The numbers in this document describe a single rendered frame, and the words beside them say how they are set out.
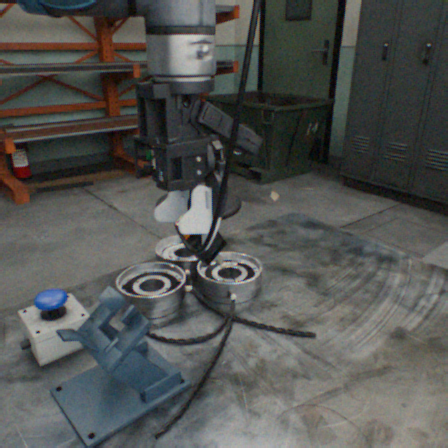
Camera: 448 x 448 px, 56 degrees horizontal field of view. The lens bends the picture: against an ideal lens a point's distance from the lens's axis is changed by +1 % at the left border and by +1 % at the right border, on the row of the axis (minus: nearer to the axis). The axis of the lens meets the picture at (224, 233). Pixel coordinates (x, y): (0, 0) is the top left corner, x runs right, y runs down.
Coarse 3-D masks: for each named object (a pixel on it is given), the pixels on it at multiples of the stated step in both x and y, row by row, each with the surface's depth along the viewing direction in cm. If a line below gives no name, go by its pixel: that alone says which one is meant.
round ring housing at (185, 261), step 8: (168, 240) 78; (176, 240) 79; (160, 248) 76; (176, 248) 76; (184, 248) 77; (160, 256) 71; (176, 256) 73; (184, 256) 77; (192, 256) 73; (176, 264) 70; (184, 264) 70; (192, 264) 70; (192, 272) 71
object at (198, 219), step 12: (192, 192) 50; (204, 192) 51; (192, 204) 51; (204, 204) 52; (192, 216) 51; (204, 216) 52; (180, 228) 50; (192, 228) 51; (204, 228) 53; (216, 228) 53; (204, 240) 55
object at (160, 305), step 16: (128, 272) 67; (144, 272) 68; (176, 272) 68; (144, 288) 67; (160, 288) 67; (176, 288) 62; (128, 304) 61; (144, 304) 60; (160, 304) 61; (176, 304) 63
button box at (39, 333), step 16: (64, 304) 57; (32, 320) 54; (48, 320) 54; (64, 320) 54; (80, 320) 54; (32, 336) 52; (48, 336) 52; (32, 352) 55; (48, 352) 53; (64, 352) 54
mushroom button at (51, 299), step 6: (54, 288) 56; (42, 294) 54; (48, 294) 54; (54, 294) 54; (60, 294) 54; (66, 294) 55; (36, 300) 53; (42, 300) 53; (48, 300) 53; (54, 300) 53; (60, 300) 54; (66, 300) 55; (36, 306) 53; (42, 306) 53; (48, 306) 53; (54, 306) 53; (60, 306) 54; (48, 312) 55; (54, 312) 55
